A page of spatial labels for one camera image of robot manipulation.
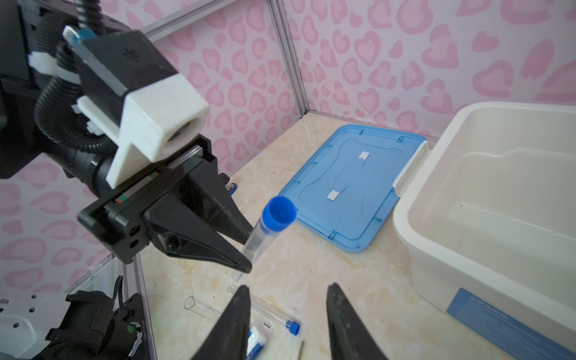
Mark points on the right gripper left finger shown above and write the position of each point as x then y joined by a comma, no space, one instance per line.
228,338

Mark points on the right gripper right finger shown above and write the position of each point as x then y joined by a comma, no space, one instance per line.
348,336

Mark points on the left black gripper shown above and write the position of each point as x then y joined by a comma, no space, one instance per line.
180,204

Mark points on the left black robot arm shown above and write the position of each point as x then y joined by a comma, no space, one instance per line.
40,87

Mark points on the white blue small bottle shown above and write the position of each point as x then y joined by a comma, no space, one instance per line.
258,336

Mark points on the metal tweezers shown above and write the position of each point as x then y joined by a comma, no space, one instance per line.
300,350

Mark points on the blue plastic bin lid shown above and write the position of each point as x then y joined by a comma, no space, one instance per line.
346,190

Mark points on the white plastic storage bin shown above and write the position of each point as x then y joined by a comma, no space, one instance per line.
488,216

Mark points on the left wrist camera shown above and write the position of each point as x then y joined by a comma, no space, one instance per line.
134,96

